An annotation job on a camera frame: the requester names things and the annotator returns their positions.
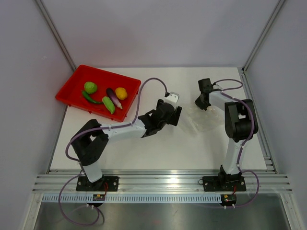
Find clear zip top bag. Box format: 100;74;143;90
186;104;224;132

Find yellow fake lemon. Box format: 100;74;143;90
115;87;128;100

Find purple fake eggplant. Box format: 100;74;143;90
106;88;122;109

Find light green fake lime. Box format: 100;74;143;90
102;96;115;114

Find light green fake guava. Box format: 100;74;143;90
84;81;97;94

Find dark green fake cucumber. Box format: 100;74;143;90
82;91;103;104

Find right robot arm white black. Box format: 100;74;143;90
195;78;259;192

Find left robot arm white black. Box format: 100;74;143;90
70;93;182;192

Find red plastic tray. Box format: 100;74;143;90
55;65;141;122

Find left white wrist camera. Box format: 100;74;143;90
164;92;179;108

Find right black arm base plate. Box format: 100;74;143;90
201;176;247;192

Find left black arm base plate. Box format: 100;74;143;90
76;176;119;192

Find right aluminium corner post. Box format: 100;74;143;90
242;0;287;74

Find aluminium corner post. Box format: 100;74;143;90
242;0;287;74
34;0;77;71

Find aluminium mounting rail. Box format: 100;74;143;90
32;170;293;194

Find white slotted cable duct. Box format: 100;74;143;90
42;194;222;204

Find left aluminium corner post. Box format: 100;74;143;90
34;0;77;71

